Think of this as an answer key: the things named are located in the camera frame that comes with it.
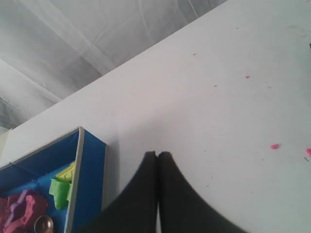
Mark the pink crumb on table left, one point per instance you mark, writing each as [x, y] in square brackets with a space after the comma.
[275, 146]

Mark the metal spoon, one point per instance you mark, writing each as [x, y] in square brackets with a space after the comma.
[44, 224]

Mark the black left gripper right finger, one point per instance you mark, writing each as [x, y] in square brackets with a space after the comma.
[181, 209]

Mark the magenta clay lump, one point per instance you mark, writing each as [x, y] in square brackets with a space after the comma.
[22, 210]

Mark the yellow plastic mold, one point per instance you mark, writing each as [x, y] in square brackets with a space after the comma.
[67, 174]

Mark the green plastic mold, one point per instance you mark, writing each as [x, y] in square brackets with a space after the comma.
[61, 192]

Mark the white backdrop sheet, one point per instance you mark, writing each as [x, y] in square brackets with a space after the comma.
[50, 49]

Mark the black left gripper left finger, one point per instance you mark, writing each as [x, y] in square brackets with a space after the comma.
[135, 209]

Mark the pink crumb on table larger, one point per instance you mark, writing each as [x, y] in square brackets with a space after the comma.
[308, 151]

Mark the blue open box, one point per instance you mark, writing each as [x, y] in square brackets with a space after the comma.
[36, 169]

